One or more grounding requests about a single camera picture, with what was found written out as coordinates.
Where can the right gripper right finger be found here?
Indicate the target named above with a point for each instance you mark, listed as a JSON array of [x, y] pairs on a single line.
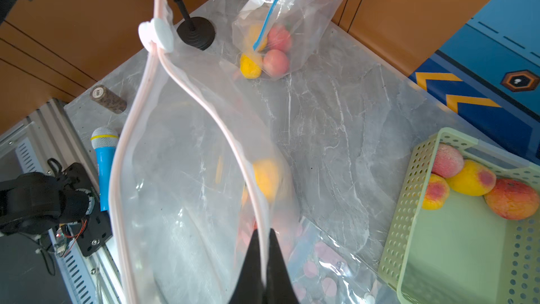
[[279, 289]]

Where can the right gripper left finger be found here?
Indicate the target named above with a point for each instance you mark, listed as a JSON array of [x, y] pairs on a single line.
[[249, 288]]

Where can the orange topped yellow peach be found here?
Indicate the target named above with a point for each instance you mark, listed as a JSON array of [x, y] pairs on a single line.
[[268, 178]]

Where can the pink-dotted zip bag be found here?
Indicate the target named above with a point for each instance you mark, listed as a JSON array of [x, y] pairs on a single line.
[[183, 199], [322, 271]]

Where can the pink red peach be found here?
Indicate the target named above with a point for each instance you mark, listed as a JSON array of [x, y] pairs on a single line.
[[279, 38]]

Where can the clear blue-zipper zip bag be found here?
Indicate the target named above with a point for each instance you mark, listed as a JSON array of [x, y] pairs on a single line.
[[305, 20]]

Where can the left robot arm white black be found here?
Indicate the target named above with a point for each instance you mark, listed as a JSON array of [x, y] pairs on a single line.
[[34, 202]]

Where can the pink peach basket corner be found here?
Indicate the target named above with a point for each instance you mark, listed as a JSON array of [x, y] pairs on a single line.
[[448, 161]]

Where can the yellow peach pink spot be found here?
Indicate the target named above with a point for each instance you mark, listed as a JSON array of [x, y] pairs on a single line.
[[474, 179]]

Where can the orange red wrinkled peach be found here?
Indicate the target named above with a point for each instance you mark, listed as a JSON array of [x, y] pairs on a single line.
[[512, 199]]

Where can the green plastic fruit basket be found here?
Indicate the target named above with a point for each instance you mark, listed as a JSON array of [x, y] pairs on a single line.
[[463, 252]]

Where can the left green circuit board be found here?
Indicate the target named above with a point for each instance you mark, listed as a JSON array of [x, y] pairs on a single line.
[[65, 238]]

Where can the blue handheld microphone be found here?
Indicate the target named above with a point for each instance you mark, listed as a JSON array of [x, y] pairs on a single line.
[[104, 142]]

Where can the small brown round object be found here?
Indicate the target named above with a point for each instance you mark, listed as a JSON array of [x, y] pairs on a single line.
[[108, 99]]

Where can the black microphone on stand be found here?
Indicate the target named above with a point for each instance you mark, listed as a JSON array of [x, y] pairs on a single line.
[[197, 31]]

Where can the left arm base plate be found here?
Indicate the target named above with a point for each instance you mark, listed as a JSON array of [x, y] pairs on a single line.
[[97, 232]]

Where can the aluminium front rail frame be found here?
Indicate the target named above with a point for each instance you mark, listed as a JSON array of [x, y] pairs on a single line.
[[31, 272]]

